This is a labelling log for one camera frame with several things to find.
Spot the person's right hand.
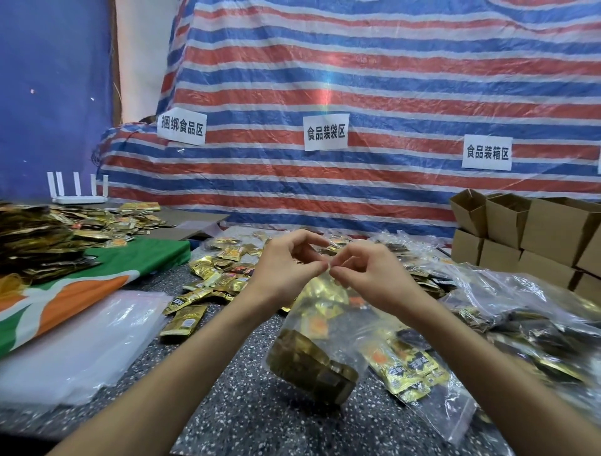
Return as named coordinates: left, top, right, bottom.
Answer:
left=329, top=241, right=422, bottom=326

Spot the person's left hand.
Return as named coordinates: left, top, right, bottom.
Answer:
left=244, top=229, right=331, bottom=316

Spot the clear zip bag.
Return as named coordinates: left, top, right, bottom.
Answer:
left=263, top=269, right=382, bottom=407

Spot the person's left forearm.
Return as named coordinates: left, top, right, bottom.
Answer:
left=47, top=292, right=279, bottom=456

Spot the person's right forearm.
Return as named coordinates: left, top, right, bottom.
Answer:
left=399, top=301, right=601, bottom=456

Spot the scattered pile of gold packets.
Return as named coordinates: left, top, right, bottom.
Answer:
left=162, top=231, right=357, bottom=316

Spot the bundle of gold packets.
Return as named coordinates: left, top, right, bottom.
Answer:
left=266, top=329, right=359, bottom=407

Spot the clear bag with snack packets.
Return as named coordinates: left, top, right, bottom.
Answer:
left=362, top=329, right=477, bottom=447

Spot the gold snack packet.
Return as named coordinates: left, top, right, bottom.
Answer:
left=159, top=303, right=209, bottom=341

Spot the white paper sign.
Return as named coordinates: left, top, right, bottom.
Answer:
left=303, top=113, right=351, bottom=152
left=156, top=107, right=208, bottom=147
left=461, top=134, right=513, bottom=172

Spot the red blue striped tarp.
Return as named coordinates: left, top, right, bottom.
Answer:
left=94, top=0, right=601, bottom=239

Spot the pile of filled clear bags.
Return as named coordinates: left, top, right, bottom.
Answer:
left=371, top=230, right=601, bottom=423

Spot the stack of brown cardboard boxes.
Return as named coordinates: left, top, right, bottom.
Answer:
left=449, top=188, right=601, bottom=307

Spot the green orange white cloth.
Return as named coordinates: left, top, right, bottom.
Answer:
left=0, top=238, right=192, bottom=358

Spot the stack of empty clear bags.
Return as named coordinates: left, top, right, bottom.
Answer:
left=0, top=289, right=175, bottom=415

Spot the white router with antennas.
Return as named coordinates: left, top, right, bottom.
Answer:
left=46, top=171, right=110, bottom=205

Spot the heap of gold black packets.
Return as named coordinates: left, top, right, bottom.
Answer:
left=0, top=201, right=175, bottom=285

